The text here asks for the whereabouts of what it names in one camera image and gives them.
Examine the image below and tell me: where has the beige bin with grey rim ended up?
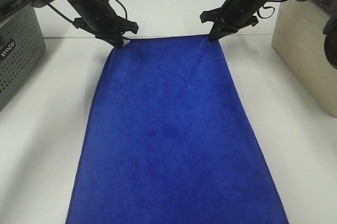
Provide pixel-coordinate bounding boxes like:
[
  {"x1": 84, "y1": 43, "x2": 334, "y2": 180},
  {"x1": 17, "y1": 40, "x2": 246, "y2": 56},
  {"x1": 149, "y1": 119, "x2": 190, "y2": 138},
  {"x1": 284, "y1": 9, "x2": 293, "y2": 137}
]
[{"x1": 272, "y1": 0, "x2": 336, "y2": 116}]

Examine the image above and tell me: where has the blue towel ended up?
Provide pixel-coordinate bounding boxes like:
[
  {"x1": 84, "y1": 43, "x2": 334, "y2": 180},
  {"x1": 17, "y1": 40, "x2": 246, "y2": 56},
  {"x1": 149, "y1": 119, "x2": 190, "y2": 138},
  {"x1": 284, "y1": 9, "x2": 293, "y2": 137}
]
[{"x1": 66, "y1": 35, "x2": 288, "y2": 223}]

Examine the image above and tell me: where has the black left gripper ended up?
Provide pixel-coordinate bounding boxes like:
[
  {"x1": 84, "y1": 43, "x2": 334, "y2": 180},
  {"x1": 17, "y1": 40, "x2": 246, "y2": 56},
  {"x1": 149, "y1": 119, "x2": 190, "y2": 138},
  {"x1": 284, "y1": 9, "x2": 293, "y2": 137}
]
[{"x1": 67, "y1": 0, "x2": 139, "y2": 48}]

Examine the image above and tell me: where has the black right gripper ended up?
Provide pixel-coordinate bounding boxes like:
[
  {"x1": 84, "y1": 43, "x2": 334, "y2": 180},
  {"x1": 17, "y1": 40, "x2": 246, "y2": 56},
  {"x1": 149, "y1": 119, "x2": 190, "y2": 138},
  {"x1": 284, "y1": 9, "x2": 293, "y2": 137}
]
[{"x1": 200, "y1": 0, "x2": 268, "y2": 42}]

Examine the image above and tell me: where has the grey perforated plastic basket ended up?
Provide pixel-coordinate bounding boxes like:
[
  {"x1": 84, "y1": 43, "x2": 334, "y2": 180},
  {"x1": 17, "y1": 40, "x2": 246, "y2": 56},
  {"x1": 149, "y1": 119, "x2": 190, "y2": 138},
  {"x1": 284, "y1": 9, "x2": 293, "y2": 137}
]
[{"x1": 1, "y1": 0, "x2": 46, "y2": 109}]

